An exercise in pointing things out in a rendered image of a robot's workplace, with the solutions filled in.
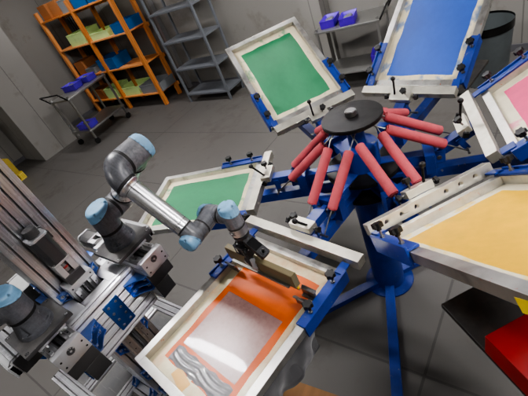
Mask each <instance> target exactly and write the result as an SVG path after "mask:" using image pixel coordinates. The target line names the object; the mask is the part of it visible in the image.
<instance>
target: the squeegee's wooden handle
mask: <svg viewBox="0 0 528 396"><path fill-rule="evenodd" d="M225 250H226V251H227V253H228V255H229V257H230V258H231V259H236V260H238V261H240V262H242V263H244V264H246V265H248V264H247V263H246V262H245V261H244V256H242V255H239V254H237V253H236V251H235V249H234V247H233V246H232V245H231V244H227V245H226V246H225ZM253 258H255V263H256V264H257V267H258V270H259V271H262V272H263V273H266V274H268V275H270V276H271V277H275V278H277V279H278V280H280V281H283V282H284V283H286V284H290V286H291V287H293V288H295V289H296V288H297V287H298V286H299V285H300V282H299V279H298V277H297V275H296V273H295V272H292V271H291V270H289V269H285V268H284V267H282V266H279V265H277V264H274V263H272V262H270V261H267V260H265V259H260V258H259V257H258V256H256V255H253ZM248 266H249V265H248Z"/></svg>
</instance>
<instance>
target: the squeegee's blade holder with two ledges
mask: <svg viewBox="0 0 528 396"><path fill-rule="evenodd" d="M232 261H233V262H235V263H236V264H238V265H240V266H243V267H244V268H246V269H248V270H251V271H253V272H255V273H257V274H259V275H261V276H263V277H265V278H267V279H270V280H272V281H274V282H276V283H278V284H280V285H282V286H284V287H286V288H290V287H291V286H290V284H286V283H284V282H283V281H281V280H278V279H277V278H275V277H271V276H270V275H268V274H266V273H263V272H262V271H259V270H258V271H257V270H254V269H252V268H251V267H250V266H248V265H246V264H244V263H242V262H240V261H238V260H236V259H233V260H232Z"/></svg>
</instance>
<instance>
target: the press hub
mask: <svg viewBox="0 0 528 396"><path fill-rule="evenodd" d="M382 117H383V106H382V105H381V104H380V103H379V102H376V101H371V100H357V101H350V102H347V103H345V104H341V105H339V106H337V107H335V108H333V109H332V110H331V111H329V112H328V113H327V114H326V115H325V116H324V117H323V119H322V120H321V126H322V129H323V131H324V132H326V133H327V134H331V135H335V136H345V135H346V136H347V138H346V139H345V140H343V141H342V143H341V144H340V146H339V150H340V153H339V154H338V155H336V156H335V157H334V158H333V159H332V160H331V162H330V163H329V166H331V165H336V164H340V163H341V160H342V158H343V153H344V151H346V150H349V149H350V145H351V142H352V139H353V138H352V137H351V134H352V135H353V136H354V134H355V137H354V138H355V140H356V141H357V143H358V144H359V143H364V144H365V146H366V147H367V148H368V150H369V151H370V152H371V153H372V155H373V156H374V158H375V159H376V161H377V162H378V164H379V165H380V166H381V167H382V169H383V170H384V172H385V173H386V175H387V176H388V178H389V179H390V180H392V181H393V182H394V183H396V184H398V183H400V182H401V180H402V179H403V178H404V177H400V178H392V177H393V176H395V175H396V173H397V172H398V170H399V169H400V167H399V166H398V165H397V164H396V162H395V161H394V162H389V163H381V156H390V154H389V152H388V151H387V150H386V149H385V148H384V146H383V147H382V148H381V149H379V145H378V141H377V138H376V136H374V135H372V134H367V133H365V132H364V130H367V129H369V128H370V127H373V126H374V125H375V124H377V123H378V122H379V121H380V120H381V118H382ZM356 145H357V144H356V142H355V141H354V142H353V144H352V148H351V151H352V152H354V157H353V160H352V163H351V165H350V170H349V173H351V174H358V176H357V177H356V178H355V179H354V181H353V182H352V183H351V184H350V186H349V190H361V189H362V191H361V193H360V194H359V195H358V197H357V198H356V199H355V201H354V202H353V205H357V206H356V207H355V209H356V212H357V217H358V221H359V223H360V227H361V231H362V235H363V238H364V241H365V246H366V249H367V252H368V257H369V261H370V264H371V268H370V270H369V271H368V273H367V275H366V281H369V280H371V279H372V278H375V280H376V281H377V282H378V283H379V287H378V288H376V289H374V290H372V292H373V293H375V294H376V295H379V296H382V297H385V285H386V286H391V285H394V290H395V297H398V296H400V295H403V294H405V293H406V292H407V291H408V290H409V289H410V288H411V287H412V285H413V281H414V277H413V272H412V270H410V271H409V272H407V273H404V272H403V268H402V262H399V261H397V260H395V259H393V258H390V257H388V256H386V255H383V254H381V253H379V252H377V251H376V249H375V246H374V244H373V242H372V240H371V238H370V236H369V235H368V234H367V233H366V231H365V228H364V226H363V224H365V223H366V222H369V221H371V220H373V219H374V218H376V217H378V216H380V215H382V214H384V213H386V212H385V211H384V209H383V205H382V204H381V203H380V202H381V199H380V198H379V197H378V196H377V195H376V194H375V193H374V192H373V191H372V190H371V189H370V188H372V187H375V186H377V185H378V184H377V182H376V181H375V180H374V179H372V178H371V177H370V176H369V175H368V174H367V173H368V172H370V170H369V169H368V167H367V166H366V165H365V163H364V161H363V160H362V159H361V157H360V156H359V155H358V153H357V152H356V150H355V146H356ZM337 174H338V171H333V172H328V173H327V175H328V179H329V181H330V182H331V183H332V184H333V185H334V184H335V181H336V176H337Z"/></svg>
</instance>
